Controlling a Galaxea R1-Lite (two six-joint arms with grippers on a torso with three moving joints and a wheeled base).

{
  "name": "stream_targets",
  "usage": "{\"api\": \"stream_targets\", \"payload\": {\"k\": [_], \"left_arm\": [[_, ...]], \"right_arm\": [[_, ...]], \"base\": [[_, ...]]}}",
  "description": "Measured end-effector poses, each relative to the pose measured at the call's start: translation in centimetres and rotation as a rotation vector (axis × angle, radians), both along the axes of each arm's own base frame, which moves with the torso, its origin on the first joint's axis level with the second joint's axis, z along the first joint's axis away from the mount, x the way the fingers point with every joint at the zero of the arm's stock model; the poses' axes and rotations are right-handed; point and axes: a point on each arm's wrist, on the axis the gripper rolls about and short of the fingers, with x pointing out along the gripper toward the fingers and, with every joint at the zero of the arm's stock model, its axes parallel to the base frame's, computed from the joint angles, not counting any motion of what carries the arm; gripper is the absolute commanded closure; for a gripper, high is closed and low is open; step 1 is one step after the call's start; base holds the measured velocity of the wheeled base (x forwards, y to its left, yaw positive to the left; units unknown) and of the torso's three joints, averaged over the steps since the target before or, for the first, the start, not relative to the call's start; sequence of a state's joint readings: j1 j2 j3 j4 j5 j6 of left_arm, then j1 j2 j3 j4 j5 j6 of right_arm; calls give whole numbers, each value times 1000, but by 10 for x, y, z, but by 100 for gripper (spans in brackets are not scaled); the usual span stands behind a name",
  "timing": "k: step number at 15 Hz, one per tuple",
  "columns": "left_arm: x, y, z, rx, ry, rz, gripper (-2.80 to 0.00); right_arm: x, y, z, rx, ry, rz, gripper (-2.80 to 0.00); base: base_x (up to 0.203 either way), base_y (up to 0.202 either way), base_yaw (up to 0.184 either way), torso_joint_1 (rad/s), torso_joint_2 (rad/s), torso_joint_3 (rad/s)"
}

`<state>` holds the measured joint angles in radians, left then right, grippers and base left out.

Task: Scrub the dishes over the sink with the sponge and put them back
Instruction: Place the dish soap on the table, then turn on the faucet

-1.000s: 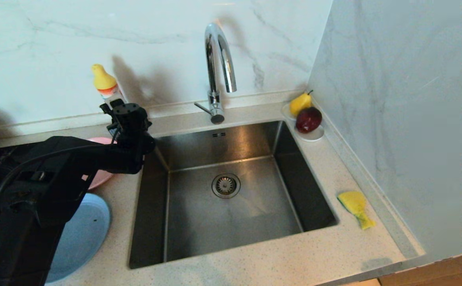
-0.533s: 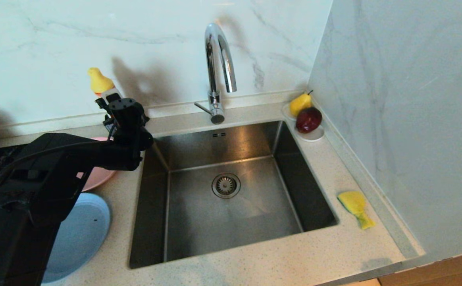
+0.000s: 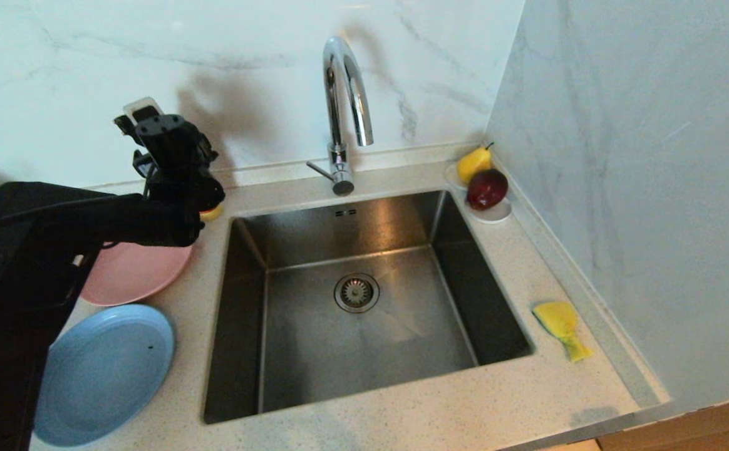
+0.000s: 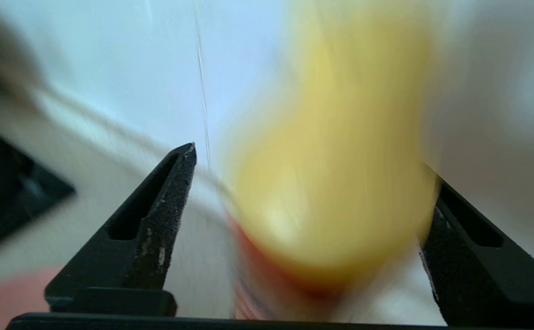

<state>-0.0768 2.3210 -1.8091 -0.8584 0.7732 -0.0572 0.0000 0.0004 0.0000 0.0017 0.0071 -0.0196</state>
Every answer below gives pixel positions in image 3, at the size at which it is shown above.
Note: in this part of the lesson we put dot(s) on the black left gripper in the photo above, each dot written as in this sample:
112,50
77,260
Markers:
198,191

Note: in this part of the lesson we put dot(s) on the orange detergent bottle yellow cap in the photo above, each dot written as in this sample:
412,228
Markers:
213,214

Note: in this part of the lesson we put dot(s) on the stainless steel sink basin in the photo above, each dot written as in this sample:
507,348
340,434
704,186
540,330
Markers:
314,351

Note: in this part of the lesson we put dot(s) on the yellow fish-shaped sponge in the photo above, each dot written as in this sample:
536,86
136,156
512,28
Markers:
558,319

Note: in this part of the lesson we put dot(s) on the pink plastic plate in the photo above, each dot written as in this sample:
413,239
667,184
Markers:
139,275

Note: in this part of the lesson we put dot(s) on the chrome gooseneck faucet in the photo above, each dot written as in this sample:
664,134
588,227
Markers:
338,156

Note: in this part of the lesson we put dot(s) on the round metal drain strainer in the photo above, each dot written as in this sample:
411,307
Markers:
357,293

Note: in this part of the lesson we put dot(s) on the blue plastic plate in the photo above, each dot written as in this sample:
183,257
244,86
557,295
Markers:
108,376

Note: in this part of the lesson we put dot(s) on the yellow pear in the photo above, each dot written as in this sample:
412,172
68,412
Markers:
472,164

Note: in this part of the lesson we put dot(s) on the dark red apple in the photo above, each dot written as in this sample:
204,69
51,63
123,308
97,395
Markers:
486,188

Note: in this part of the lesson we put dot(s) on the small white dish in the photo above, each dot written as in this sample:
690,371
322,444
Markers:
496,215

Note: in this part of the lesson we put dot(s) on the wooden cabinet panel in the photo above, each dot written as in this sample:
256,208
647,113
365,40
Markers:
703,431

